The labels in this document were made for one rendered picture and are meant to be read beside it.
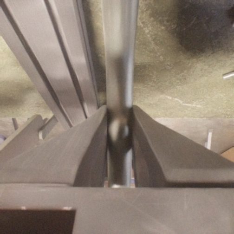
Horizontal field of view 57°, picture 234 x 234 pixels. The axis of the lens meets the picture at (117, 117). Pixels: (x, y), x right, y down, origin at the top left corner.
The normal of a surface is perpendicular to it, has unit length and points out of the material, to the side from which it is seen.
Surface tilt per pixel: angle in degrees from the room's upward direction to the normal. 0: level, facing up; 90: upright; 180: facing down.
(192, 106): 0
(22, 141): 90
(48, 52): 0
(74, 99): 0
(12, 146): 90
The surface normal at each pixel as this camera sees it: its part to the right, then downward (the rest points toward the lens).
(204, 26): 0.00, 0.91
